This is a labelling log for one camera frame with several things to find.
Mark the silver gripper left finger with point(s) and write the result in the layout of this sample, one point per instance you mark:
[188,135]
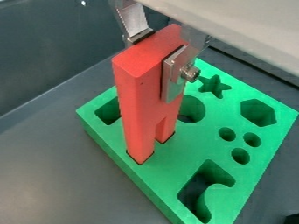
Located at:
[131,19]

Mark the red double-square peg object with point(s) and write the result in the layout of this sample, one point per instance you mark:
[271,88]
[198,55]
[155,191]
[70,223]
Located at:
[148,117]

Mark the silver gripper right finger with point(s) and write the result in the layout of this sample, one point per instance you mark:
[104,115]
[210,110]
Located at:
[179,67]

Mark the green foam shape-sorter block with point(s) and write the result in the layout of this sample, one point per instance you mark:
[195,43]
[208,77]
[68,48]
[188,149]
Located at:
[203,172]

